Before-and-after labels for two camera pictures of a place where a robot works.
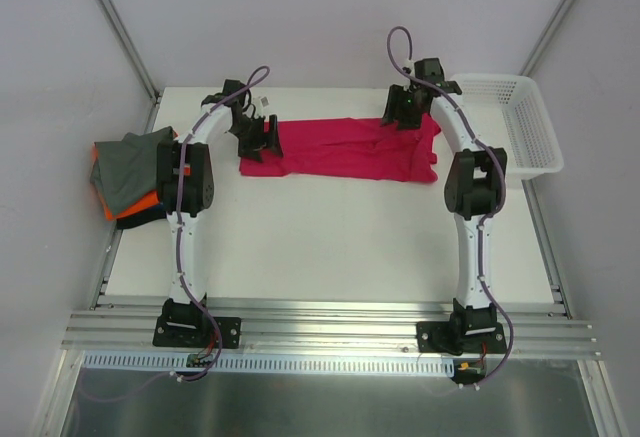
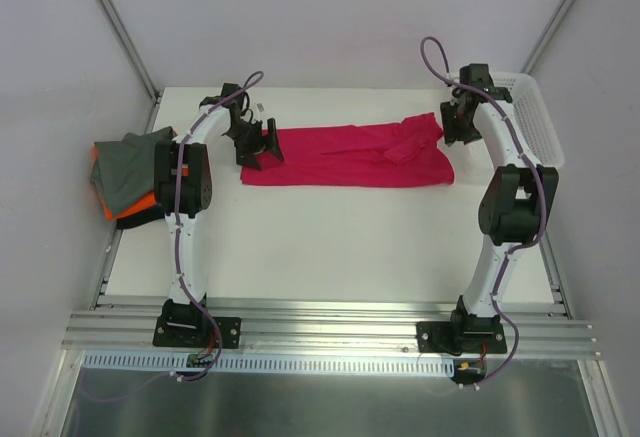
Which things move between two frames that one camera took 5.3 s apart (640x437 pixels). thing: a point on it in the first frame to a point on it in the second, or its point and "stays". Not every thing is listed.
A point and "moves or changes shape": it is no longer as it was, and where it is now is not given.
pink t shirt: (350, 149) moves or changes shape
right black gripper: (405, 108) to (460, 127)
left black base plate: (189, 325) stays
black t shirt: (158, 213) stays
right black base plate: (461, 337) stays
